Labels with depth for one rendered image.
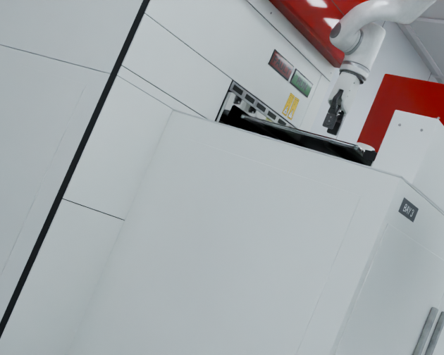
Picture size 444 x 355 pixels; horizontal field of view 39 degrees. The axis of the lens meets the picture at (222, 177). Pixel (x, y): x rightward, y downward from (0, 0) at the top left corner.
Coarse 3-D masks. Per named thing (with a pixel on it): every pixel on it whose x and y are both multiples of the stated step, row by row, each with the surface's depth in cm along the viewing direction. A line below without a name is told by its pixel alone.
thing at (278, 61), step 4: (276, 52) 178; (276, 56) 179; (280, 56) 180; (272, 60) 178; (276, 60) 179; (280, 60) 181; (284, 60) 182; (272, 64) 178; (276, 64) 180; (280, 64) 181; (284, 64) 183; (288, 64) 184; (276, 68) 180; (280, 68) 182; (284, 68) 183; (288, 68) 185; (280, 72) 182; (284, 72) 184; (288, 72) 185; (288, 76) 186
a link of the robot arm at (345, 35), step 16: (384, 0) 170; (400, 0) 167; (416, 0) 165; (432, 0) 165; (352, 16) 170; (368, 16) 168; (384, 16) 168; (400, 16) 168; (416, 16) 169; (336, 32) 174; (352, 32) 171; (352, 48) 175
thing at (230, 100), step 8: (232, 96) 168; (224, 104) 167; (232, 104) 169; (240, 104) 171; (248, 104) 174; (224, 112) 167; (248, 112) 175; (256, 112) 177; (216, 120) 167; (224, 120) 168; (240, 128) 174
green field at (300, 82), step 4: (296, 72) 188; (296, 76) 189; (300, 76) 190; (292, 80) 188; (296, 80) 189; (300, 80) 191; (304, 80) 193; (296, 84) 190; (300, 84) 191; (304, 84) 193; (308, 84) 195; (300, 88) 192; (304, 88) 194; (308, 88) 195; (304, 92) 194; (308, 92) 196
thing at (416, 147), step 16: (400, 112) 126; (400, 128) 125; (416, 128) 123; (432, 128) 121; (384, 144) 126; (400, 144) 124; (416, 144) 122; (432, 144) 122; (384, 160) 125; (400, 160) 123; (416, 160) 121; (432, 160) 124; (416, 176) 120; (432, 176) 126; (432, 192) 129
